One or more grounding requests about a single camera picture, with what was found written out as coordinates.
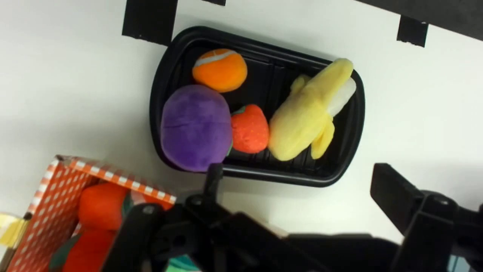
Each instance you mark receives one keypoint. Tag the purple plush toy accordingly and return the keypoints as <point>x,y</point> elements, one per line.
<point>197,126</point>

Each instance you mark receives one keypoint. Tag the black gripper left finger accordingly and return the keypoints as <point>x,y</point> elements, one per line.
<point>213,184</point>

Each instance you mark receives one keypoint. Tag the short black tape strip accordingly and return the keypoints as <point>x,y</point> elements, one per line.
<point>215,2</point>
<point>412,31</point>

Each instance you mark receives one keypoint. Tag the black plastic food tray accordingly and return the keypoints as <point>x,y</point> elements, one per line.
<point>266,77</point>

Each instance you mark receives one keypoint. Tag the long black tape strip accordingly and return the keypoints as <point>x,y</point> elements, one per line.
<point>150,24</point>

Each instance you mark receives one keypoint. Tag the orange checkered cardboard box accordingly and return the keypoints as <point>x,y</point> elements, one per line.
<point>50,202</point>

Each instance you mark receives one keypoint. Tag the yellow banana plush toy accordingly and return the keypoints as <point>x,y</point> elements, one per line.
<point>302,122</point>

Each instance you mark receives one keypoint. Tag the orange plush toy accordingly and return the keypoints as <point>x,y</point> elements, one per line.
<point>221,74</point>

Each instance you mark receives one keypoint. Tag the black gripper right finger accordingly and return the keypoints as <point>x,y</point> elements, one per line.
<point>397,199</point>

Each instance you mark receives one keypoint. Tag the red plush fruit toy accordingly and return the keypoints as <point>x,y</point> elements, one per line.
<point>249,131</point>

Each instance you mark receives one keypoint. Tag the red-orange plush toy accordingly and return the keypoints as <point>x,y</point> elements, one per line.
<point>100,206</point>

